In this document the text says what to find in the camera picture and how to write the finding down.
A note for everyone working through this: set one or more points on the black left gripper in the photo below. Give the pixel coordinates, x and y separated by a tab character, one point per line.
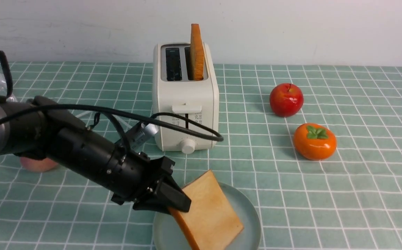
148	184

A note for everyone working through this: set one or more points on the toast slice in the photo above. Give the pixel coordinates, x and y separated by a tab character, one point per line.
211	223
197	53

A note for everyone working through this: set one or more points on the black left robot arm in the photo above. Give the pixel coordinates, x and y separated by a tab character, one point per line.
67	140

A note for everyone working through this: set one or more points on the grey-green round plate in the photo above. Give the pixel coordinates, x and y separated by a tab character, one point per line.
168	236

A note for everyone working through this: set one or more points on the white two-slot toaster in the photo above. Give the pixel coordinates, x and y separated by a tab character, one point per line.
174	91

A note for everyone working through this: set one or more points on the orange persimmon with green leaf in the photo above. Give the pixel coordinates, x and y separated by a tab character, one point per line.
314	142

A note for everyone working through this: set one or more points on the pink peach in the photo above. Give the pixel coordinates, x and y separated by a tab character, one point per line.
39	166

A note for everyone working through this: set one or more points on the red apple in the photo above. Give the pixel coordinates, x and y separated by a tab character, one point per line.
286	99

